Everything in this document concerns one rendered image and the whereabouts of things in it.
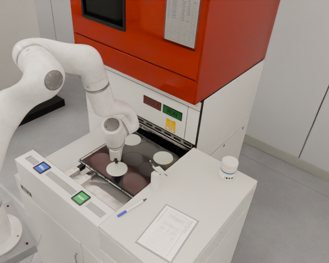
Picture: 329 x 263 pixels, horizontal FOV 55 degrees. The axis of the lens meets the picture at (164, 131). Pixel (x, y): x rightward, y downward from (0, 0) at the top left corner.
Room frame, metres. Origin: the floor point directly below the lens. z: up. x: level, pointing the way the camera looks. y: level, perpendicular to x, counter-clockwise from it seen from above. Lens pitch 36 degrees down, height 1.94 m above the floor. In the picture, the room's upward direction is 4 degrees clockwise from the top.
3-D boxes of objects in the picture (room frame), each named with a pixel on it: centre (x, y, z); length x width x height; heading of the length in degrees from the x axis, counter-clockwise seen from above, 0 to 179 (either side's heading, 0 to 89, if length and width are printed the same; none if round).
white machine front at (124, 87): (1.46, 0.17, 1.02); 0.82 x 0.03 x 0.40; 54
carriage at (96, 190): (0.94, 0.29, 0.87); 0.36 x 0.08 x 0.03; 54
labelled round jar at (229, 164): (1.02, -0.29, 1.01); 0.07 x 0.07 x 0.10
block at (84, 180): (0.98, 0.35, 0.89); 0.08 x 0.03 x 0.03; 144
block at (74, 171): (1.03, 0.42, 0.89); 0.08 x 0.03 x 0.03; 144
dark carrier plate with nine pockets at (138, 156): (1.16, 0.15, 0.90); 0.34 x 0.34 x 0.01; 54
